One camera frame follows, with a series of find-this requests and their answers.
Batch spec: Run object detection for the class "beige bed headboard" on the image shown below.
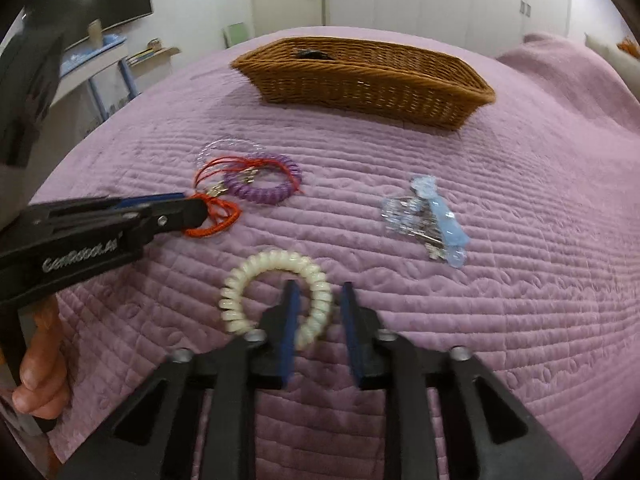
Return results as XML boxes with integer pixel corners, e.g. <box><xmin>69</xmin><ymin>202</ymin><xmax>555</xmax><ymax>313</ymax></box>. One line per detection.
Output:
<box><xmin>585</xmin><ymin>32</ymin><xmax>640</xmax><ymax>73</ymax></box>

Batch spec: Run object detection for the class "red cord bracelet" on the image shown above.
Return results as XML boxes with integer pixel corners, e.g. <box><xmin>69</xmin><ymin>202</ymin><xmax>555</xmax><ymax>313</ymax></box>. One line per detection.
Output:
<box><xmin>194</xmin><ymin>155</ymin><xmax>307</xmax><ymax>197</ymax></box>

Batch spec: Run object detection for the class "stack of colourful books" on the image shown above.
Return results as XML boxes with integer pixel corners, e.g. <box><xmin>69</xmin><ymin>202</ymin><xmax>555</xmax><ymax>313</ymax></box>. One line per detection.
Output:
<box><xmin>127</xmin><ymin>40</ymin><xmax>166</xmax><ymax>64</ymax></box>

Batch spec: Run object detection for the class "cream spiral bracelet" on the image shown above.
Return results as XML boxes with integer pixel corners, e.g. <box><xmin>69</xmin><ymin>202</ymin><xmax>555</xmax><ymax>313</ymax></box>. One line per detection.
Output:
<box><xmin>218</xmin><ymin>251</ymin><xmax>334</xmax><ymax>351</ymax></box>

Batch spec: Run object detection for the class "white door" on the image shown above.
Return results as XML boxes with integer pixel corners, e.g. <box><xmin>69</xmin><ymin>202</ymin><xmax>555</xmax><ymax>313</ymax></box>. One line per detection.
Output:
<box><xmin>248</xmin><ymin>0</ymin><xmax>328</xmax><ymax>41</ymax></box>

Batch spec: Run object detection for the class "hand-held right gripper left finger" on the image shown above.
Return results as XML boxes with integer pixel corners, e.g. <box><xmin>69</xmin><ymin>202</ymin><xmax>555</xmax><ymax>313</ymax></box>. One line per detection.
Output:
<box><xmin>55</xmin><ymin>280</ymin><xmax>303</xmax><ymax>480</ymax></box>

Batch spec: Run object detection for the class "blue desk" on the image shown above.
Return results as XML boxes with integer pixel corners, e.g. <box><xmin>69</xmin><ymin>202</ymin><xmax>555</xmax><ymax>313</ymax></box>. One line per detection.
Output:
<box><xmin>59</xmin><ymin>32</ymin><xmax>142</xmax><ymax>126</ymax></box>

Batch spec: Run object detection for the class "person's left hand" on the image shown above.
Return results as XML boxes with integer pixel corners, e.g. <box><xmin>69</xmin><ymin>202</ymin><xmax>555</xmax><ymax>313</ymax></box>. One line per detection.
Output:
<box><xmin>12</xmin><ymin>300</ymin><xmax>71</xmax><ymax>420</ymax></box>

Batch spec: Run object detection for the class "orange spiral bracelet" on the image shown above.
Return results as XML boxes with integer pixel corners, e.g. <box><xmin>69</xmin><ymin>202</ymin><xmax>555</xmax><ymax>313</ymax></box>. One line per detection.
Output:
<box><xmin>181</xmin><ymin>192</ymin><xmax>242</xmax><ymax>239</ymax></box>

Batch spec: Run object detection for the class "brown wicker basket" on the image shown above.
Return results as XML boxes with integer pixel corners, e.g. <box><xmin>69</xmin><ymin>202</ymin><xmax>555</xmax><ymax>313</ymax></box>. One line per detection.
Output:
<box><xmin>230</xmin><ymin>36</ymin><xmax>497</xmax><ymax>132</ymax></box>

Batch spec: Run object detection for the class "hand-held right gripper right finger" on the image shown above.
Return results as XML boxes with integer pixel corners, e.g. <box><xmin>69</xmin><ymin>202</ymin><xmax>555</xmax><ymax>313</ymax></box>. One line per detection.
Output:
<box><xmin>340</xmin><ymin>281</ymin><xmax>586</xmax><ymax>480</ymax></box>

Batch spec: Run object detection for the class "purple spiral bracelet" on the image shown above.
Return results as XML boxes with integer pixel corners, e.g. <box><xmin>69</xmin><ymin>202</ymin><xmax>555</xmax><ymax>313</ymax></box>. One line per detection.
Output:
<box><xmin>221</xmin><ymin>155</ymin><xmax>304</xmax><ymax>206</ymax></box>

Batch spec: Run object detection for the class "purple quilted bedspread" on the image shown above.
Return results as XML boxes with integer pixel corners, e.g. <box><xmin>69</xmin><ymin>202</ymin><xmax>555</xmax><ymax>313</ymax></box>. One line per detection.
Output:
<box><xmin>25</xmin><ymin>25</ymin><xmax>640</xmax><ymax>480</ymax></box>

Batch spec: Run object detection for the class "green board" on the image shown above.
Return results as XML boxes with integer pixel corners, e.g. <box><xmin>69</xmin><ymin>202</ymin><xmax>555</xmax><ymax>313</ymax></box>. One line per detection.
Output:
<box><xmin>222</xmin><ymin>22</ymin><xmax>250</xmax><ymax>50</ymax></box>

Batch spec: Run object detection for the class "wooden wall shelf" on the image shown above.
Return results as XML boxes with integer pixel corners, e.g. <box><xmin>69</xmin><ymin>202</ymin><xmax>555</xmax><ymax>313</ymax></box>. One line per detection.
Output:
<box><xmin>125</xmin><ymin>46</ymin><xmax>180</xmax><ymax>68</ymax></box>

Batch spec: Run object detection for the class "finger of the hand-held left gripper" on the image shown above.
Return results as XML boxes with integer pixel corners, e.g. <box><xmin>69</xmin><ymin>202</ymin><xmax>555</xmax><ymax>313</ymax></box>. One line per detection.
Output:
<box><xmin>50</xmin><ymin>191</ymin><xmax>188</xmax><ymax>217</ymax></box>
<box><xmin>117</xmin><ymin>199</ymin><xmax>209</xmax><ymax>244</ymax></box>

